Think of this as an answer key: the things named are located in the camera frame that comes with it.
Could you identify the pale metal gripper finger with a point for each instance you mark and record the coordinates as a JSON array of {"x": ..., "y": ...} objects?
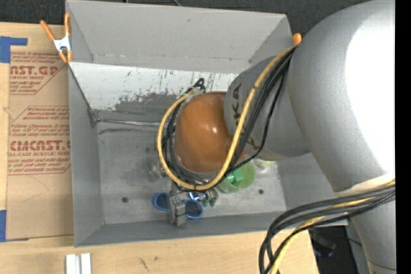
[
  {"x": 180, "y": 214},
  {"x": 175, "y": 201}
]

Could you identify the grey metal bin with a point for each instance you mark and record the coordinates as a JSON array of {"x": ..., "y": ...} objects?
[{"x": 128, "y": 150}]

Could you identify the green plastic cup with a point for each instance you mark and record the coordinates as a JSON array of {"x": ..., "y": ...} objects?
[{"x": 245, "y": 174}]

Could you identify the brown cardboard board, red print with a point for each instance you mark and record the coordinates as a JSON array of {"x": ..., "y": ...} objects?
[{"x": 38, "y": 189}]

